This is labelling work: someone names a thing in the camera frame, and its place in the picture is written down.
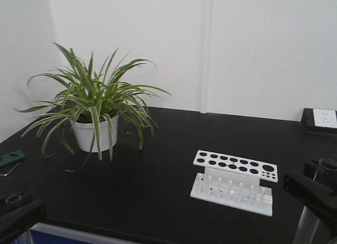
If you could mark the green spider plant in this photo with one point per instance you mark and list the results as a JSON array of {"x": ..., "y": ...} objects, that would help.
[{"x": 93, "y": 98}]

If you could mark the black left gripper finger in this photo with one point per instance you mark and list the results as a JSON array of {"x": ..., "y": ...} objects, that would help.
[{"x": 37, "y": 208}]

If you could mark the metal hex key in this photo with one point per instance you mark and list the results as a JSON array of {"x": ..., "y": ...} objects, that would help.
[{"x": 10, "y": 171}]

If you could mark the green flat tool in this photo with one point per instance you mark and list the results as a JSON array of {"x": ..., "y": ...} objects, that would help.
[{"x": 12, "y": 157}]

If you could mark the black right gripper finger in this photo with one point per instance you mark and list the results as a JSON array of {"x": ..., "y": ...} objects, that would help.
[{"x": 316, "y": 189}]

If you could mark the white wall socket black base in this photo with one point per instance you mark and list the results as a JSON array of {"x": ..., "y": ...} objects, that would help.
[{"x": 318, "y": 120}]

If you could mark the white test tube rack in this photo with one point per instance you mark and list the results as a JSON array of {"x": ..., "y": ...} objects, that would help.
[{"x": 234, "y": 181}]

